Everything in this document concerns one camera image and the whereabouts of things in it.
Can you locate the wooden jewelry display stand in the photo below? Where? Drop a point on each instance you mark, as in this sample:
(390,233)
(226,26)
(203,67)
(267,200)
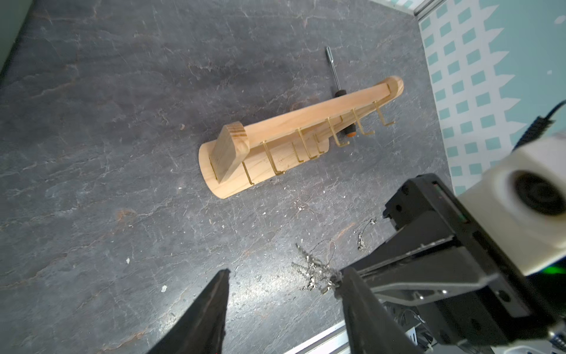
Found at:
(245,155)

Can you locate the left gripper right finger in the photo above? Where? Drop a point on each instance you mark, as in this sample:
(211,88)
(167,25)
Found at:
(369,327)

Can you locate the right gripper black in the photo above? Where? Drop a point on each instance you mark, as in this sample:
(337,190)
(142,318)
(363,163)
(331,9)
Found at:
(442,264)

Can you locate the orange black screwdriver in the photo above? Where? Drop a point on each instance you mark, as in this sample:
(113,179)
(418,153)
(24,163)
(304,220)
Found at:
(350,131)

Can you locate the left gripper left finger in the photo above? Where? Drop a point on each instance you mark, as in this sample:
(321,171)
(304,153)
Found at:
(202,328)

